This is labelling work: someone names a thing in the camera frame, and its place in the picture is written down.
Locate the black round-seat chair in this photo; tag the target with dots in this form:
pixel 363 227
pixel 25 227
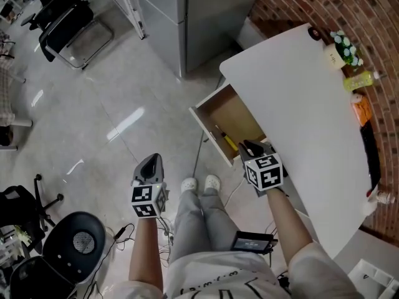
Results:
pixel 71 244

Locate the black keyboard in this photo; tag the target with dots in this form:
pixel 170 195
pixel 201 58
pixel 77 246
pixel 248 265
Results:
pixel 371 157

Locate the person's white printed shirt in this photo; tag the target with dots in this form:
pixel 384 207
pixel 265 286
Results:
pixel 237 276

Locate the person's grey trousers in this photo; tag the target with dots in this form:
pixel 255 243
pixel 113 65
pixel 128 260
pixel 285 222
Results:
pixel 202 223

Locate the white side table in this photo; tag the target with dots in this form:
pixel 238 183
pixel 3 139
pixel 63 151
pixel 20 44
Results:
pixel 9 98

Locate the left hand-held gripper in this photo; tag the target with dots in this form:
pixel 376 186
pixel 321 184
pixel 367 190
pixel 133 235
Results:
pixel 149 199

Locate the person's white right shoe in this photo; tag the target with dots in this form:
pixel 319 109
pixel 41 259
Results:
pixel 212 182

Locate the white cubby cabinet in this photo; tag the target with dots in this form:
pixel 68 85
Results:
pixel 375 280

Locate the black tape roll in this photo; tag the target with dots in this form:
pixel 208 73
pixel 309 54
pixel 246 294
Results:
pixel 315 33

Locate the potted white flower plant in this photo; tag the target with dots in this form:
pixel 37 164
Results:
pixel 339 53

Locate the person's right forearm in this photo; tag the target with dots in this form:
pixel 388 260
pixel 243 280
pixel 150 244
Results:
pixel 290 226

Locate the white wooden drawer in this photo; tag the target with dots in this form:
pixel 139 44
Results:
pixel 227 117

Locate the white desk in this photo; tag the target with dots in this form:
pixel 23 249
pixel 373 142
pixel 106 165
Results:
pixel 305 129

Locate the yellow-green drink bottle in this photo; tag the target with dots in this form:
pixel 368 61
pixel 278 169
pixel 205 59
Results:
pixel 360 81

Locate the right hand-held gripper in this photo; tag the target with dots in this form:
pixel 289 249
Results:
pixel 265 173

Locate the person's white left shoe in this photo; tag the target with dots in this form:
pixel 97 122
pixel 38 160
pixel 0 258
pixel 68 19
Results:
pixel 189 185

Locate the black mesh office chair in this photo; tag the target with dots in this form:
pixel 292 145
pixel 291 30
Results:
pixel 65 20

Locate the person's left forearm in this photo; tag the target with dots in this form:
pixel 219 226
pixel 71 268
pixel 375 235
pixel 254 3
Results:
pixel 146 254

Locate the white metal shelf rack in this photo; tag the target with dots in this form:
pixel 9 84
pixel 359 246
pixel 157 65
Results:
pixel 131 8

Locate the black swivel chair with jacket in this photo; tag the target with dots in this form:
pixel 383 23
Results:
pixel 22 207

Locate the grey metal cabinet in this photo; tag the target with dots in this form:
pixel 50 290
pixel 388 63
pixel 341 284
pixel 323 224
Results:
pixel 199 20

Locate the small white bottle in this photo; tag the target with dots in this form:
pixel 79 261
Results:
pixel 386 197

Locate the orange snack packet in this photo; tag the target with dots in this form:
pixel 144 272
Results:
pixel 362 111

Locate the person's white shoe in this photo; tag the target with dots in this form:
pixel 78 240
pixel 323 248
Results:
pixel 212 182
pixel 189 185

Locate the black screen device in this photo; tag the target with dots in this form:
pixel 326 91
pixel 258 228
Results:
pixel 253 242

